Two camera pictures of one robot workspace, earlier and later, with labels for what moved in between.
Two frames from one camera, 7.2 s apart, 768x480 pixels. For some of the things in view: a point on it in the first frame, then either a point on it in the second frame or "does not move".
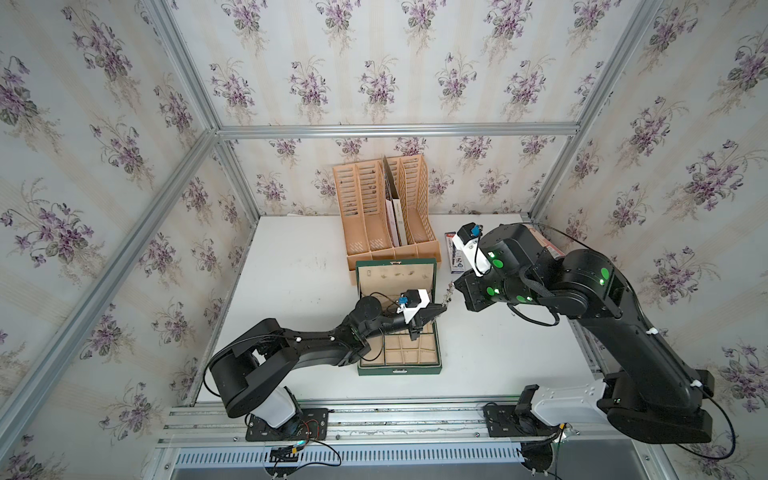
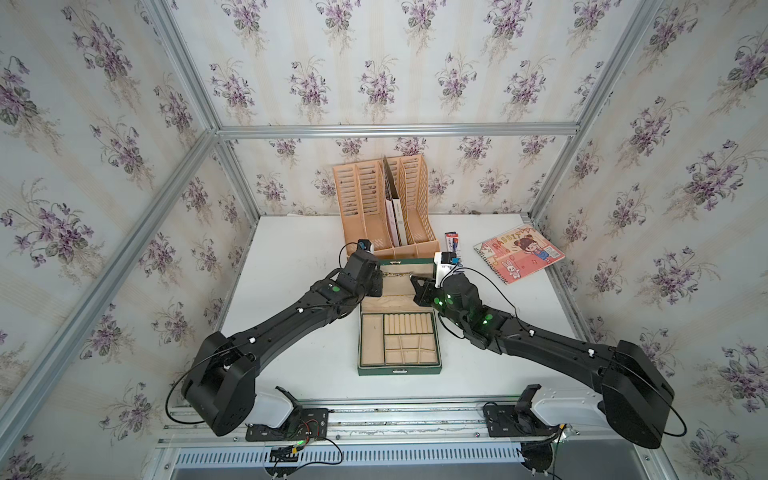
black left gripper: x=429 y=317 -> x=379 y=284
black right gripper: x=467 y=286 -> x=422 y=291
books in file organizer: x=394 y=207 does not move
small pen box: x=455 y=258 does not move
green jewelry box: x=395 y=352 does not move
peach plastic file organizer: x=386 y=210 does not move
